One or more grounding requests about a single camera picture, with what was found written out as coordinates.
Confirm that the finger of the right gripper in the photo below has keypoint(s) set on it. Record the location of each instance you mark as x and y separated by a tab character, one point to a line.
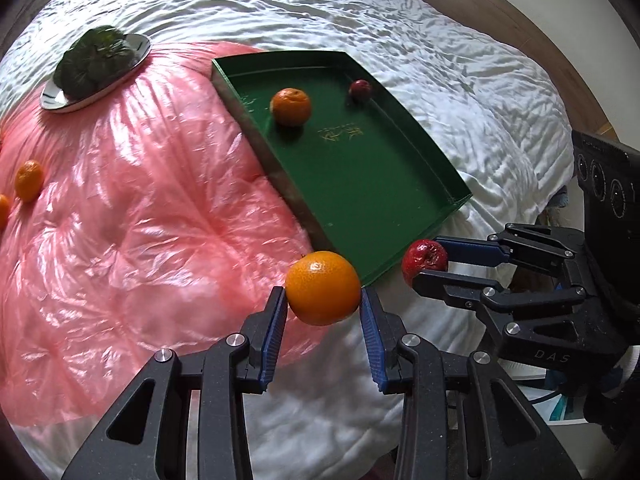
531	246
520	325

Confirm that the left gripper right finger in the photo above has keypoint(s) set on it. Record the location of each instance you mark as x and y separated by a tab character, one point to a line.
501	435

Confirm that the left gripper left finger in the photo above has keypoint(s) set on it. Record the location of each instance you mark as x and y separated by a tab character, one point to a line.
143	434

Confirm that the large orange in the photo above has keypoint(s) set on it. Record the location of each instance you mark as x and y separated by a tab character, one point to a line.
322	288

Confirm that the white bed duvet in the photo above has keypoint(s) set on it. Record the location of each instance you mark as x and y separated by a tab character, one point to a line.
492	110

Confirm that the green rectangular tray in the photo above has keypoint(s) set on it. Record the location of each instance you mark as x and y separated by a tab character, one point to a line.
363	179

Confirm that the pink plastic sheet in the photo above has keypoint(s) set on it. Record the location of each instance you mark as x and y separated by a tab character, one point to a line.
155	227

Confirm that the small red apple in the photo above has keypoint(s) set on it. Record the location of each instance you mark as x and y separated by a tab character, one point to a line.
360	91

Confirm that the wooden headboard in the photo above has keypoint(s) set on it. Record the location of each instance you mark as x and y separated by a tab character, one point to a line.
505	23

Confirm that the orange in tray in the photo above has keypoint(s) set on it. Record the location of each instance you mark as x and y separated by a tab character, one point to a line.
291	107

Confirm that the small tangerine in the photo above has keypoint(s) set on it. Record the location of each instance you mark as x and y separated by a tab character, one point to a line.
28	181
5	211

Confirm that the silver oval plate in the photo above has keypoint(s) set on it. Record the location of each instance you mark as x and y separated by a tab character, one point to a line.
54	100

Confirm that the green leafy vegetable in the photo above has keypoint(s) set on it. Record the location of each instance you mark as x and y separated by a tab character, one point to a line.
95	60

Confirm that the black camera box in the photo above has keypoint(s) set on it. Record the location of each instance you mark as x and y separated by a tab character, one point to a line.
608	174

